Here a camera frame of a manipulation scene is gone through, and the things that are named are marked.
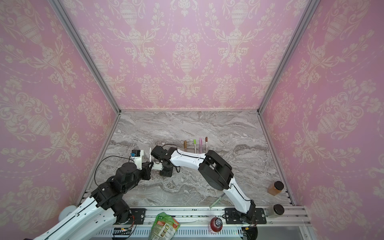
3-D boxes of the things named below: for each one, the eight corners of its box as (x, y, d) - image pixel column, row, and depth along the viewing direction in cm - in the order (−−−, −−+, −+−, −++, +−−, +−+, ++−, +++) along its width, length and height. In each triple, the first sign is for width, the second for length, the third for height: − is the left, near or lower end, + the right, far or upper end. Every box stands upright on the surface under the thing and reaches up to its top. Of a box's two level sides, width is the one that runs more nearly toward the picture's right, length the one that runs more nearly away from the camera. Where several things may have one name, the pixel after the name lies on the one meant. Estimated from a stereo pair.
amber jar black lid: (268, 195, 82) (276, 190, 74) (266, 187, 85) (273, 181, 77) (277, 195, 82) (285, 190, 74) (274, 187, 85) (282, 181, 77)
